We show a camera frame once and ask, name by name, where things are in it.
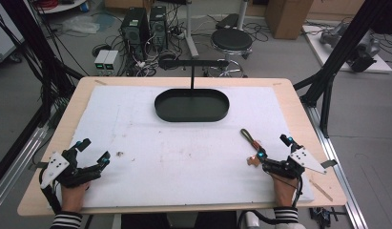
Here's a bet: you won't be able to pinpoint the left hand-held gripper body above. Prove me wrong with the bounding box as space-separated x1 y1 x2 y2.
28 148 103 190

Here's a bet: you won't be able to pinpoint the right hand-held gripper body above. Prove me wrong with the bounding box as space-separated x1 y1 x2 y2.
262 147 339 179

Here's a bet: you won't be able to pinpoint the person's right hand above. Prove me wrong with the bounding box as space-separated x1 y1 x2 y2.
271 172 300 209

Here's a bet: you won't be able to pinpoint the person's left hand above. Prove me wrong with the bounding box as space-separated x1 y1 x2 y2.
60 181 91 214

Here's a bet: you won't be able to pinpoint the thin wooden strip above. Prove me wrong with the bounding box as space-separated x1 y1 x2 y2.
308 178 334 202

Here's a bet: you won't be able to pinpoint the black parts on floor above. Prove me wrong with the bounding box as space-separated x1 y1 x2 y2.
308 206 348 229

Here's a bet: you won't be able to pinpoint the white foam mat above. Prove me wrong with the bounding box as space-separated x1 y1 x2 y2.
54 84 316 208

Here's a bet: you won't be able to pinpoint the black stand with oval tray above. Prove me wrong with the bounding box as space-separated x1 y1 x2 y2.
154 58 231 124

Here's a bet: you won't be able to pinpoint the white power supply unit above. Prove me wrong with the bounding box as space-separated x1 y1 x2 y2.
103 50 120 76
93 49 111 76

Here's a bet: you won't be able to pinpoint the person's dark legs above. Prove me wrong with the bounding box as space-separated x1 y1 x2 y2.
120 210 238 229

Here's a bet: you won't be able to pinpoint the white floor board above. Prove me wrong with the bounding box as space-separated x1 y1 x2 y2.
301 24 392 74

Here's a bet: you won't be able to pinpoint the grey robot device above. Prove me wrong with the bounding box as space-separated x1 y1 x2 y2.
319 22 382 73

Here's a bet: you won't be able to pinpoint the black round stool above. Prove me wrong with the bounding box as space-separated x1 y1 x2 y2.
203 28 254 78

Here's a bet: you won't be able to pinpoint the clear plastic bag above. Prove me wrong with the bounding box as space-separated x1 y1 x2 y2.
60 14 101 35

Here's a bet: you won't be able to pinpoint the brown cardboard box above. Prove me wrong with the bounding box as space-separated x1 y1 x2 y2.
264 0 315 40

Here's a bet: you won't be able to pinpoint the large black computer tower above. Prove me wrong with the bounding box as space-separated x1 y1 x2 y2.
120 7 151 62

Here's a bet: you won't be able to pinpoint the black flat pedal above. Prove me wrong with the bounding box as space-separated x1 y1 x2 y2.
215 12 240 31

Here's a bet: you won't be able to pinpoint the round white table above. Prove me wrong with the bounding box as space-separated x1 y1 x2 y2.
33 0 89 15

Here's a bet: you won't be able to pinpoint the slim black computer tower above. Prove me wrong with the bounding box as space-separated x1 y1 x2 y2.
148 5 169 52

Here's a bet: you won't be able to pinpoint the white metal table leg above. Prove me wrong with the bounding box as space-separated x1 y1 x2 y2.
183 0 200 59

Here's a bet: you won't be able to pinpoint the aluminium rail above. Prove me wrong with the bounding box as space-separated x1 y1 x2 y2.
0 125 49 214
303 104 370 229

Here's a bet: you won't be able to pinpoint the black metal frame post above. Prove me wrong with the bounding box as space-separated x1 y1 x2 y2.
0 0 85 189
293 0 392 139

